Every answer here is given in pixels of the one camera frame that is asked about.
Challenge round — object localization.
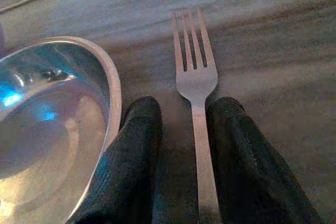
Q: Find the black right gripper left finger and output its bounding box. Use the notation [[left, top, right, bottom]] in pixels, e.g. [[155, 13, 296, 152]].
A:
[[68, 95, 163, 224]]

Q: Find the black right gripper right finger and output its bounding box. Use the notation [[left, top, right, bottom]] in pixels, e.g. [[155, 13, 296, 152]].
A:
[[206, 96, 324, 224]]

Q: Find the silver metal fork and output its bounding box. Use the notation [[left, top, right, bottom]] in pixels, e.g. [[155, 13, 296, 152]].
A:
[[172, 5, 223, 224]]

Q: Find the glossy ceramic bowl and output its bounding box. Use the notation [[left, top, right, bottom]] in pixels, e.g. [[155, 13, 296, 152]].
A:
[[0, 36, 123, 224]]

